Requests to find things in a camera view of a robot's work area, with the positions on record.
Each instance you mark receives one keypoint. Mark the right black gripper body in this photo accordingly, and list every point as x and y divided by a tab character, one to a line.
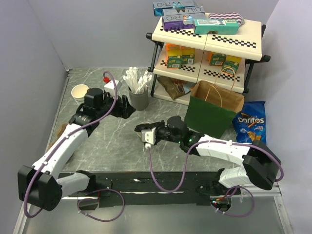
164	134

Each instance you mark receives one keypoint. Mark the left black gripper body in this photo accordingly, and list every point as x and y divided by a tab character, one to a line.
119	111

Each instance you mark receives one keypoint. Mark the black plastic cup lid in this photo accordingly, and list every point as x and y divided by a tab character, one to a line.
144	126

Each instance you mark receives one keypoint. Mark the green paper coffee cup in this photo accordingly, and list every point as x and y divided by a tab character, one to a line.
139	133

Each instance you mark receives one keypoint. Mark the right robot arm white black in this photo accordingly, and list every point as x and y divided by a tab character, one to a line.
256	163

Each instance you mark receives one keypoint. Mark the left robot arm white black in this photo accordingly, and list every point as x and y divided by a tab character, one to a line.
40	184

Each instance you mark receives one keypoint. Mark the grey straw holder cup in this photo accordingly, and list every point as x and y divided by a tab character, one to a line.
139	101

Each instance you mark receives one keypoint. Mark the brown snack packet under shelf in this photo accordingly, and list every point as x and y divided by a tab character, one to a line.
175	88

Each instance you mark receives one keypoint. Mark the green paper gift bag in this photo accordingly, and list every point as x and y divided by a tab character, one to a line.
212	108

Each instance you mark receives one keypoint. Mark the stack of paper cups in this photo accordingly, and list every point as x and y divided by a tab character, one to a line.
78	93

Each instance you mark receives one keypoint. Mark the brown cardboard cup carrier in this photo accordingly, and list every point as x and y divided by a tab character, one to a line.
59	133

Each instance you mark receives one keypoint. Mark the cream checkered two-tier shelf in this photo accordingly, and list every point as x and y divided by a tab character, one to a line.
246	44

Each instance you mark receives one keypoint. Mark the orange yellow crayon box left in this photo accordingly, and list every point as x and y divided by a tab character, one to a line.
174	56

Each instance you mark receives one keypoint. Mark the blue Doritos chip bag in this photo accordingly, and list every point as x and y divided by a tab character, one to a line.
250	122

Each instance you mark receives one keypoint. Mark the yellow green crayon box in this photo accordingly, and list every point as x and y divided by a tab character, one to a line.
188	55

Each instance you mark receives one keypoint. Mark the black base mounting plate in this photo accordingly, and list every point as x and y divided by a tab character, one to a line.
138	188

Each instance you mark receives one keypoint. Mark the orange green crayon box right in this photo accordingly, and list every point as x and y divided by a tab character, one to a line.
216	59

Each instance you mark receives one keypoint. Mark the yellow green box far right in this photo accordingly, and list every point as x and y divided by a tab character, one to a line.
231	65

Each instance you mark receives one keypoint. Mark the purple R.O toothpaste box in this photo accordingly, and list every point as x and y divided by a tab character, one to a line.
177	22

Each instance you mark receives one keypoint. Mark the blue R.O toothpaste box top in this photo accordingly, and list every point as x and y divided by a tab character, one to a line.
158	7

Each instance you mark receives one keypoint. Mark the teal long box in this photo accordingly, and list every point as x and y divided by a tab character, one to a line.
216	26

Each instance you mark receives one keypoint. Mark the grey R.O toothpaste box middle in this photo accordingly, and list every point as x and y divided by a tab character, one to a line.
183	11

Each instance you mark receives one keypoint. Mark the purple white wavy pouch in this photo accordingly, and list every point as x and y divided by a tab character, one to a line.
227	16

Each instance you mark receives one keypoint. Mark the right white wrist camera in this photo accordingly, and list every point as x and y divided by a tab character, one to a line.
149	137

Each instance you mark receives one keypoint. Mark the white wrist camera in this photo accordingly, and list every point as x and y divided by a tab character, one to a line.
110	88
149	137

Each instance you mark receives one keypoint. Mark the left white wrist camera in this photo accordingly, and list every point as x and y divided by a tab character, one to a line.
110	88

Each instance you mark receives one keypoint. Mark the aluminium rail frame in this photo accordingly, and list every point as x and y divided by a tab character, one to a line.
268	217

